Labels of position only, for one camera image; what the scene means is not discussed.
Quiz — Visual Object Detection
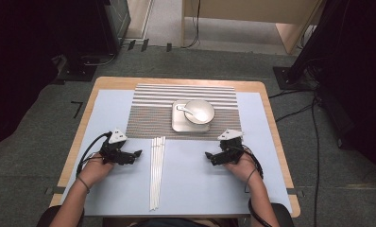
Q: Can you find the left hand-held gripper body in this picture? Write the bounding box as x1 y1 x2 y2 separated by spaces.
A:
99 127 135 166

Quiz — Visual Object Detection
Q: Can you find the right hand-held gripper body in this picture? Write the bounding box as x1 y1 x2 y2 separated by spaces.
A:
216 128 247 166

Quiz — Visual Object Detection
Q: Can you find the white chopstick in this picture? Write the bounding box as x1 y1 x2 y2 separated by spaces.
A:
156 136 164 210
153 136 162 210
149 136 156 211
158 136 167 209

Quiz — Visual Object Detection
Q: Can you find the white rectangular tray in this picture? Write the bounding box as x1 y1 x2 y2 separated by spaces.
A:
171 99 213 133

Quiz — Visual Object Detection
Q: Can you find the person's right hand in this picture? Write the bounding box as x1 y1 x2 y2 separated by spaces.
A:
223 152 260 184

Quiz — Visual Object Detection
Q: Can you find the person's left hand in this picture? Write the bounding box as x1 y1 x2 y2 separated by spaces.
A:
77 152 115 191

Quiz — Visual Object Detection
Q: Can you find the brown striped woven placemat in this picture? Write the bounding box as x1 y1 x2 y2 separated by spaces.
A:
125 83 243 141

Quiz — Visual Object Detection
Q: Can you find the black wrist band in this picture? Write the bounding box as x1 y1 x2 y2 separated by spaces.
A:
77 176 92 195

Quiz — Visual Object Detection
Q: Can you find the white ceramic spoon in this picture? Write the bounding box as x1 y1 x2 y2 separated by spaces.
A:
176 104 210 123

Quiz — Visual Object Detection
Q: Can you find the black stand base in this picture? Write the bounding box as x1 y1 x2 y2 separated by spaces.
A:
56 56 98 83
272 65 320 92

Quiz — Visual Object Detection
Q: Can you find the black curtain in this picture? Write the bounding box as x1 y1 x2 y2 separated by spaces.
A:
0 0 110 150
298 0 376 193

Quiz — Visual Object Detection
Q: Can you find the dark equipment box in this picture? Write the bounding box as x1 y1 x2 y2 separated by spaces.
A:
103 0 132 55

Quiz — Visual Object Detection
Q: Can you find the beige wooden desk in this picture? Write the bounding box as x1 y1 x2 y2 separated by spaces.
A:
180 0 323 55

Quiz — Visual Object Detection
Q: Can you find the right hand-held gripper black cable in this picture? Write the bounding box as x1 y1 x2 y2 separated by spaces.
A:
238 144 274 227

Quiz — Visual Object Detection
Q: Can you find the hand-held gripper black cable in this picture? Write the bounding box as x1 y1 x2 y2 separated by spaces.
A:
238 144 274 227
75 131 113 178

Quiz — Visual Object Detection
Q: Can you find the left hand-held gripper black cable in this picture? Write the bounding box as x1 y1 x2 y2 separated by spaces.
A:
75 131 113 178

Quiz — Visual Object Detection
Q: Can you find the long black floor cable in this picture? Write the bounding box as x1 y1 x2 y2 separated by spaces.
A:
311 97 322 227

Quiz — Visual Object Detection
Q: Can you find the black hanging cable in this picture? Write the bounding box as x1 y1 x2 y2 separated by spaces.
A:
180 0 202 50

